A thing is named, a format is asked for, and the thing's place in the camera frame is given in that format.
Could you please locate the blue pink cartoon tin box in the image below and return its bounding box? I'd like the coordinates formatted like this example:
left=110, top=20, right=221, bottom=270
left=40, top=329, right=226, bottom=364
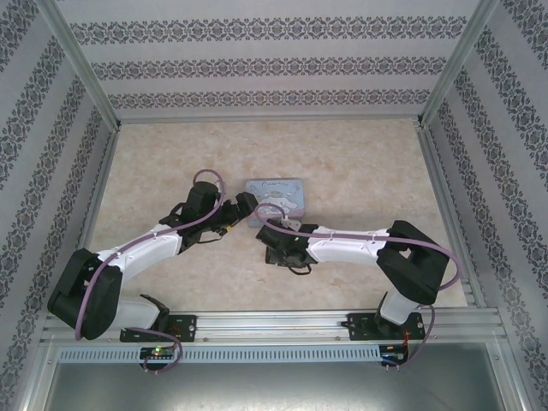
left=246, top=178, right=307, bottom=231

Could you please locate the grey metal shelf panel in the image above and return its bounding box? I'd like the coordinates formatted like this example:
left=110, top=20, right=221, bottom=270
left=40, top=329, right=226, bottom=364
left=40, top=361, right=517, bottom=411

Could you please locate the small circuit board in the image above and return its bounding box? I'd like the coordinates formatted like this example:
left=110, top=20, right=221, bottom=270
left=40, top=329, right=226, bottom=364
left=140, top=345, right=177, bottom=360
left=379, top=342, right=408, bottom=361

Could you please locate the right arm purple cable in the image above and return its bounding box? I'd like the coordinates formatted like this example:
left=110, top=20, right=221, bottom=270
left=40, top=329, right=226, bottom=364
left=254, top=204, right=466, bottom=370

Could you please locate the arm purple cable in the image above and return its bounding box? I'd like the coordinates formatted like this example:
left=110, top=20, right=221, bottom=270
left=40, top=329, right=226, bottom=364
left=74, top=170, right=227, bottom=374
left=254, top=204, right=466, bottom=370

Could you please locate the aluminium mounting rail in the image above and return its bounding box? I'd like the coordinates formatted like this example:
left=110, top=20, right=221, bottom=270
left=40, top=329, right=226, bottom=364
left=40, top=310, right=504, bottom=344

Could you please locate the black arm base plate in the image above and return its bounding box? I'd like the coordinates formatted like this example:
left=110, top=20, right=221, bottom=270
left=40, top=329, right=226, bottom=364
left=119, top=314, right=199, bottom=344
left=345, top=312, right=424, bottom=343

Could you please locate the slotted grey cable duct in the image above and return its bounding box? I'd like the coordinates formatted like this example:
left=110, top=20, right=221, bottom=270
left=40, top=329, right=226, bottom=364
left=57, top=342, right=383, bottom=364

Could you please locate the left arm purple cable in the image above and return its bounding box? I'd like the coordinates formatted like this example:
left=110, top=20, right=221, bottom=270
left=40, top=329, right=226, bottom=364
left=74, top=170, right=227, bottom=374

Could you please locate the aluminium frame post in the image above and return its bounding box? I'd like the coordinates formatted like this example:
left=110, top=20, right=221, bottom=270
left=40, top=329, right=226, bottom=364
left=415, top=0, right=503, bottom=128
left=41, top=0, right=124, bottom=132

